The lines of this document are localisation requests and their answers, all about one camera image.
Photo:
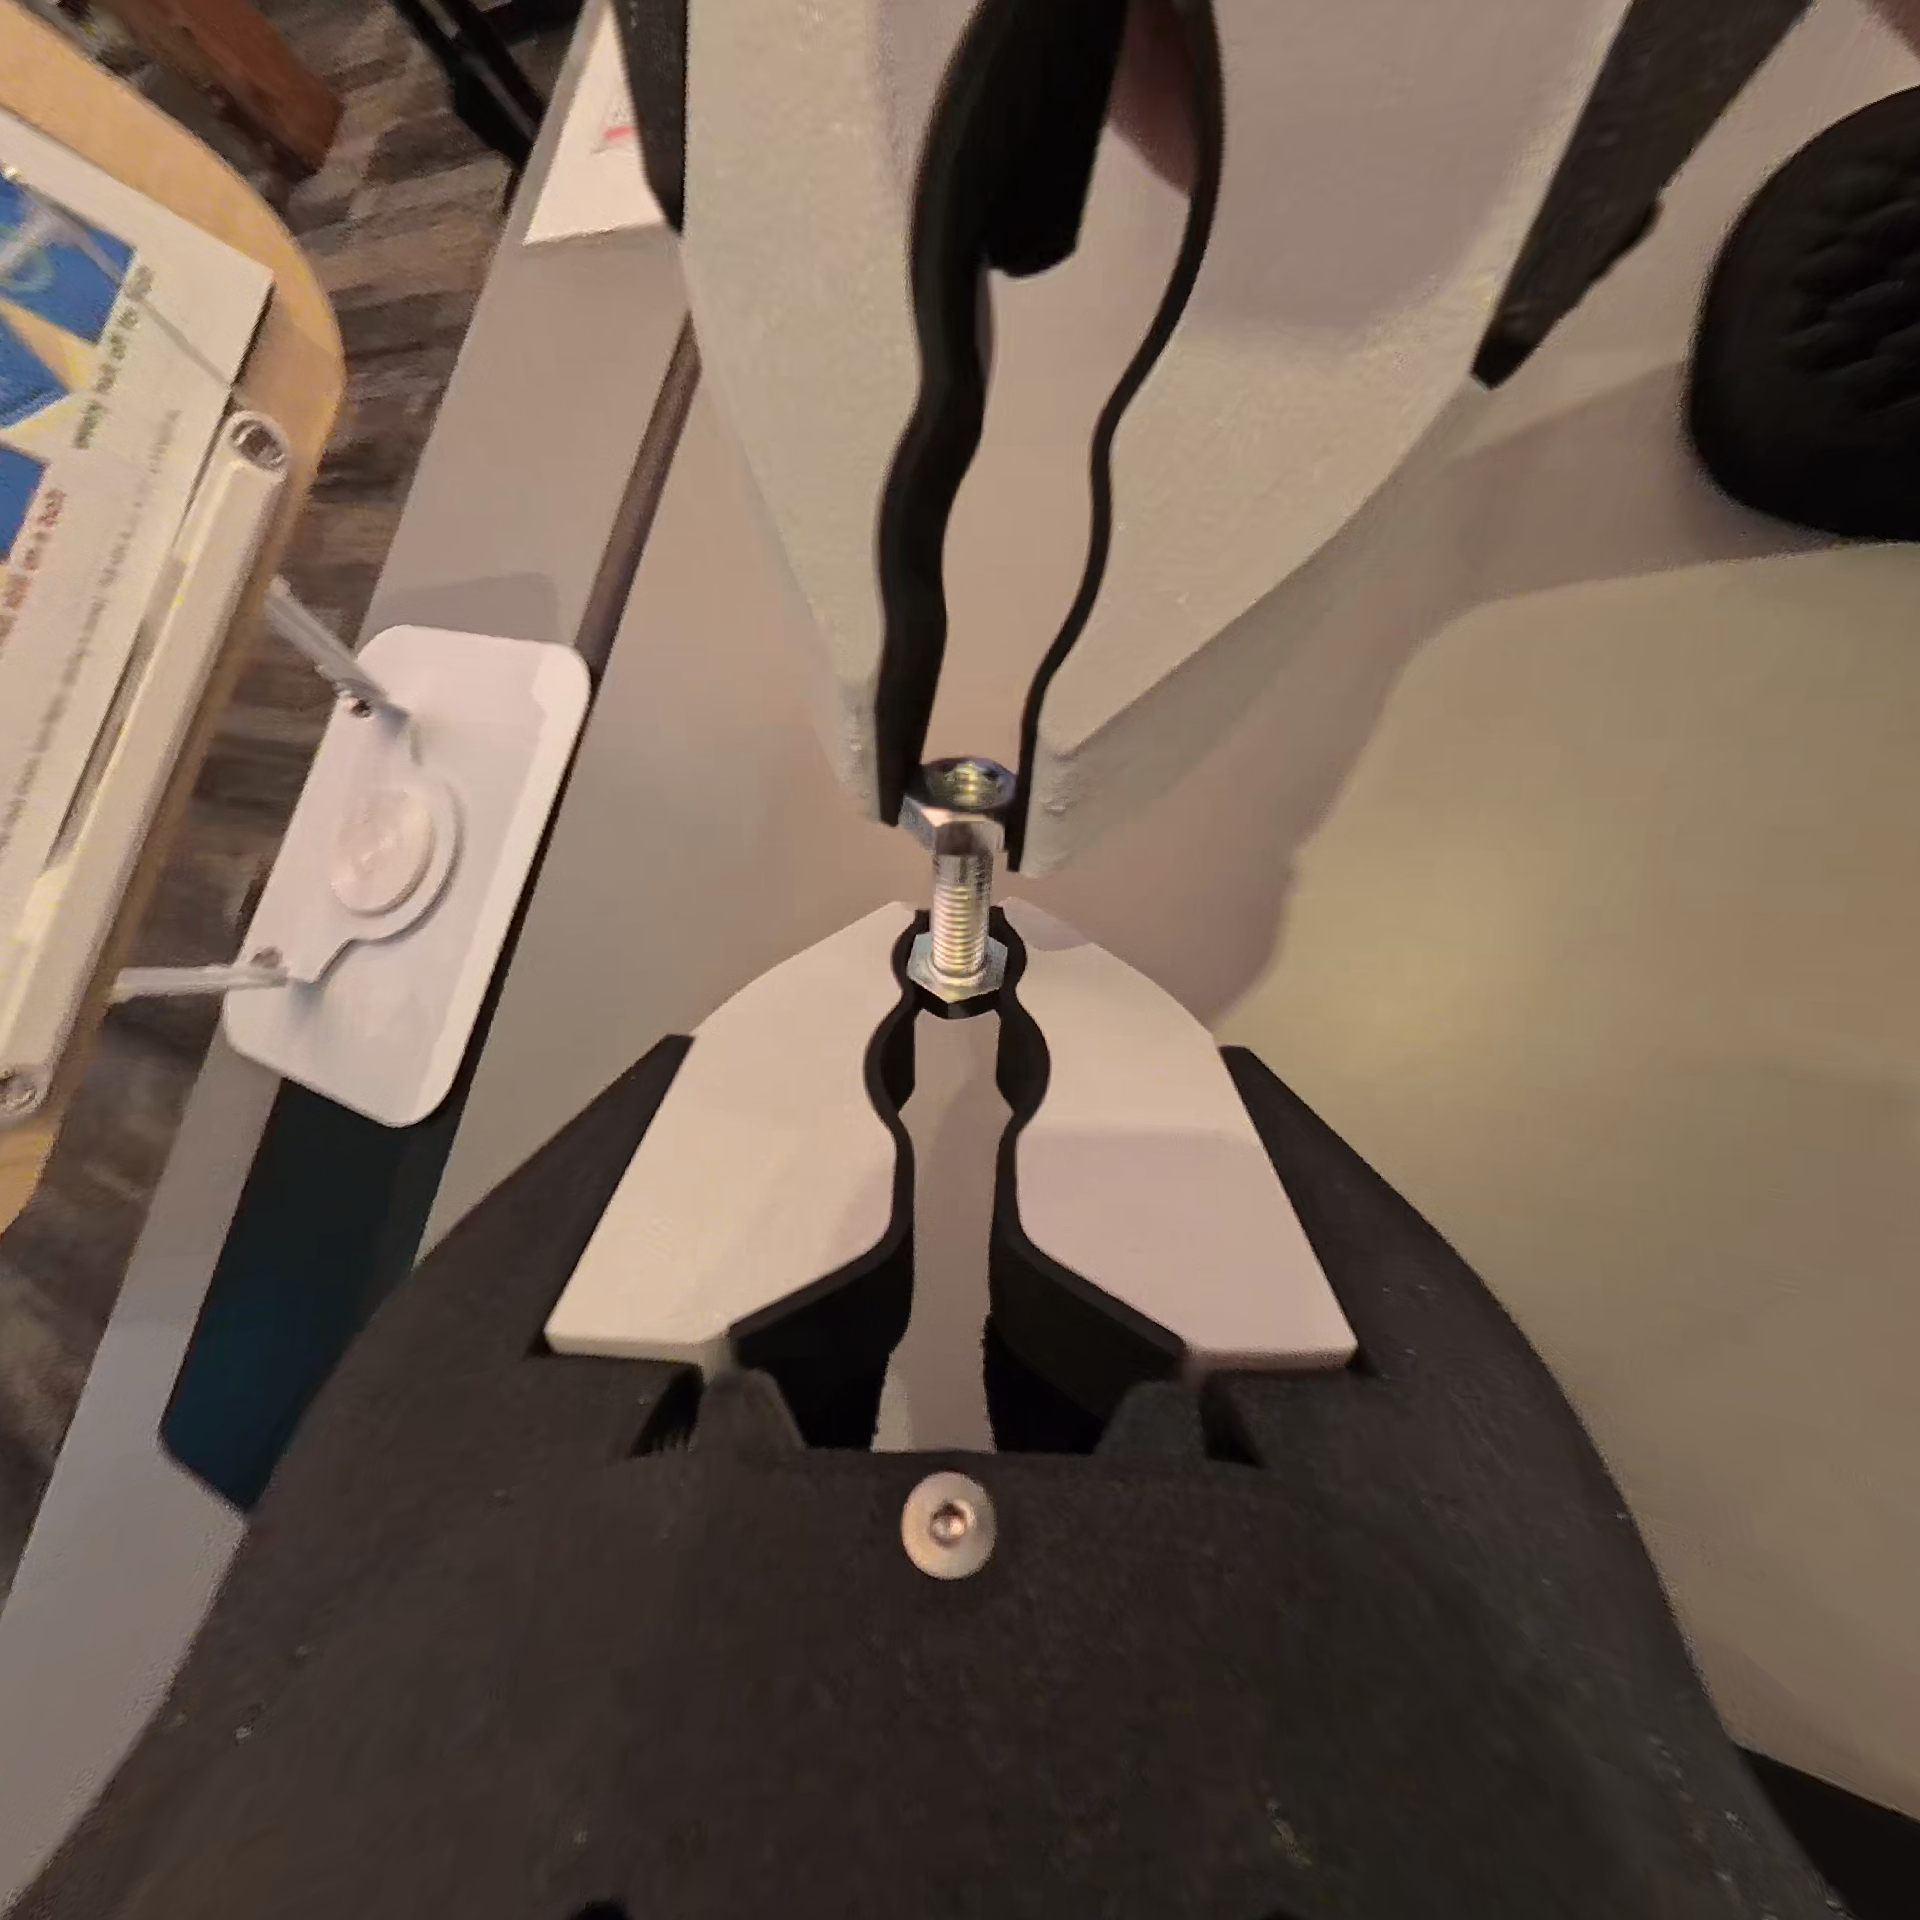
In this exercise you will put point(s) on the wooden beam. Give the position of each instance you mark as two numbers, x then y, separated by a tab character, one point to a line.
224	75

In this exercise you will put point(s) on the wooden document stand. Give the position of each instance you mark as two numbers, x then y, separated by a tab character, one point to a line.
434	720

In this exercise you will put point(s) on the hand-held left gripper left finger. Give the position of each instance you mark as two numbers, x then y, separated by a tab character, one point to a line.
734	1185

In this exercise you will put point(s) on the instruction board on stand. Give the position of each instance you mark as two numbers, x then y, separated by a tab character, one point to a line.
89	523

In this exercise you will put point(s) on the black metal rolling stand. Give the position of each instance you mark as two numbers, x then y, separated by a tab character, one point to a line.
494	75

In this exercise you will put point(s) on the white paper sheet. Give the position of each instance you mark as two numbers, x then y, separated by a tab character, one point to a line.
593	164

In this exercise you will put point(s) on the black elbow rest pad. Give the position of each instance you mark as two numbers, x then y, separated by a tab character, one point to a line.
1814	329

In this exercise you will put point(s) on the silver hex bolt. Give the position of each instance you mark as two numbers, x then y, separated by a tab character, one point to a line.
960	914

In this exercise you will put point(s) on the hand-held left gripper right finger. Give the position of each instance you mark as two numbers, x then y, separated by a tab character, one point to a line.
1170	1185

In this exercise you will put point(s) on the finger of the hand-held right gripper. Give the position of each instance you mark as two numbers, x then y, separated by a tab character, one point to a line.
1320	299
795	299

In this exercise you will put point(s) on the silver hex nut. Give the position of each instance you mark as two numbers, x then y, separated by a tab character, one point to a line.
937	828

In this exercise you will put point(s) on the person's right hand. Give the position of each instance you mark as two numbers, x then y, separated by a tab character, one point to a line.
1162	89

